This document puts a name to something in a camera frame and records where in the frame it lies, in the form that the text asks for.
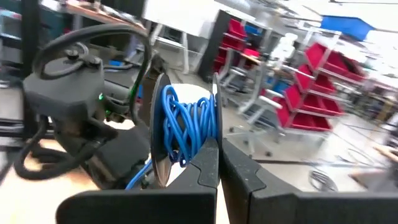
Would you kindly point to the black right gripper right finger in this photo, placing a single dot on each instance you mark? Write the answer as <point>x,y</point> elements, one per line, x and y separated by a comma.
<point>295,210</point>

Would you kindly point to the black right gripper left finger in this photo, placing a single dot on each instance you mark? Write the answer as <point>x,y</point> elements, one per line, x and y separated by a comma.
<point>140,208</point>

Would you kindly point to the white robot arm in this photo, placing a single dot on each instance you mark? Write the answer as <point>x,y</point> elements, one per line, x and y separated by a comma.
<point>284,46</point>

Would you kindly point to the white blue office chair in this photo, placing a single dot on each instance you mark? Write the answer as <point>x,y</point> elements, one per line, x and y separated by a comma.
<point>258,102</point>

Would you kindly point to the metal shelf rack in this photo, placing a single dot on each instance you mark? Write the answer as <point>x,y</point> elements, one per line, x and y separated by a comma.
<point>311,93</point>

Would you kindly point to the small red storage bin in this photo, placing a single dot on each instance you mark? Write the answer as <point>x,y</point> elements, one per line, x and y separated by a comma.
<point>233,42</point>
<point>237,28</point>
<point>220,60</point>

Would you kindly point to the wooden desk grey legs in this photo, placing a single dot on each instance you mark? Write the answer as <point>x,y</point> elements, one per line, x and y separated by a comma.
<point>93,12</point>

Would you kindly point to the black panel board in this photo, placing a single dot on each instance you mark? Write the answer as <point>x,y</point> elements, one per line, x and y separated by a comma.
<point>214,43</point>

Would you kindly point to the white partition board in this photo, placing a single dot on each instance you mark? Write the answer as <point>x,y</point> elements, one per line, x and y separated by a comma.
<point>183,15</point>

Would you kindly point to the small blue storage bin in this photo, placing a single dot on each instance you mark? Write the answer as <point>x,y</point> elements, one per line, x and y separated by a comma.
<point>253,29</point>

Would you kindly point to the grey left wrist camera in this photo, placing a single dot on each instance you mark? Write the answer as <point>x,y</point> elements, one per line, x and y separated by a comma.
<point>65,90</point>

